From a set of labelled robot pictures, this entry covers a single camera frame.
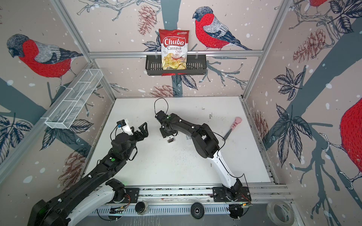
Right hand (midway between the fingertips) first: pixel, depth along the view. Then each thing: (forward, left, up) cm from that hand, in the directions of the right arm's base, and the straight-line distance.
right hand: (165, 136), depth 97 cm
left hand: (-7, +10, +23) cm, 26 cm away
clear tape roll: (-40, -65, -4) cm, 76 cm away
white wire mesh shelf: (-7, +48, +33) cm, 59 cm away
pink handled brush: (+15, -53, 0) cm, 55 cm away
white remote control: (-2, -16, 0) cm, 16 cm away
